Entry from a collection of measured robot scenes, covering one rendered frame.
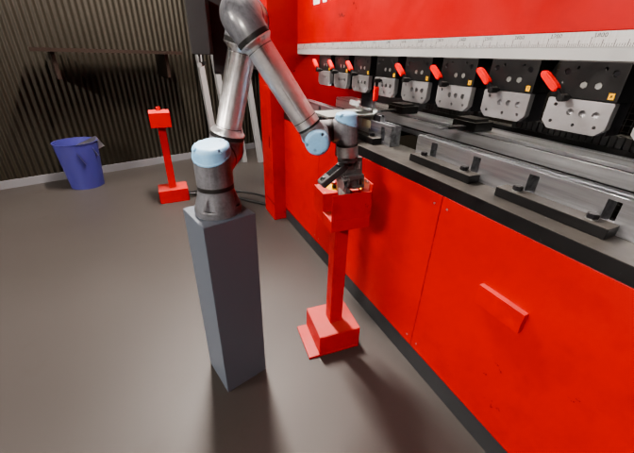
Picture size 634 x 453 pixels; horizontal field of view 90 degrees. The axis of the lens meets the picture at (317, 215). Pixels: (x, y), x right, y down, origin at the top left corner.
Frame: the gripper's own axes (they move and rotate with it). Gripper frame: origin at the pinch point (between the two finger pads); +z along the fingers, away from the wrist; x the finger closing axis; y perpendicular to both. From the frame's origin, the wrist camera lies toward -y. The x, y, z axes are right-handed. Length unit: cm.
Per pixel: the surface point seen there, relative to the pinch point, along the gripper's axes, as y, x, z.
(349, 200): 0.6, -4.9, -5.2
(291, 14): 25, 137, -74
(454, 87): 41, -4, -40
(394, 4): 40, 35, -69
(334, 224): -5.6, -4.9, 3.2
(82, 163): -162, 252, 32
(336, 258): -2.5, 2.2, 24.2
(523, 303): 32, -55, 12
